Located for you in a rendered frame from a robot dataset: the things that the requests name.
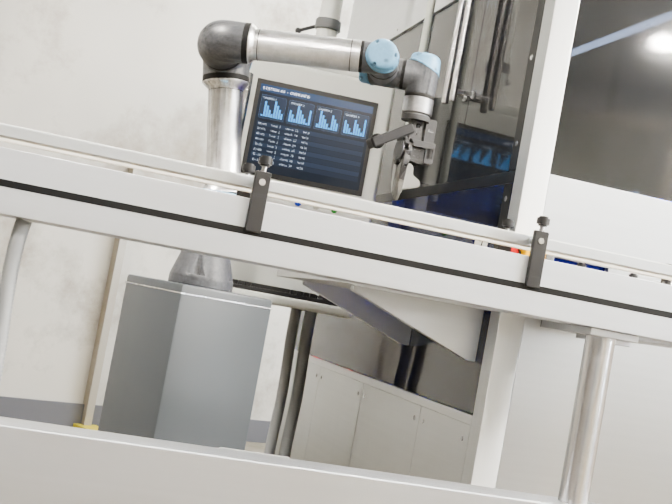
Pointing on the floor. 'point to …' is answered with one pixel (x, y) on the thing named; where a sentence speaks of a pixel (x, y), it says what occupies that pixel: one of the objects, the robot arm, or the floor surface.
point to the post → (525, 173)
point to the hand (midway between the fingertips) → (393, 194)
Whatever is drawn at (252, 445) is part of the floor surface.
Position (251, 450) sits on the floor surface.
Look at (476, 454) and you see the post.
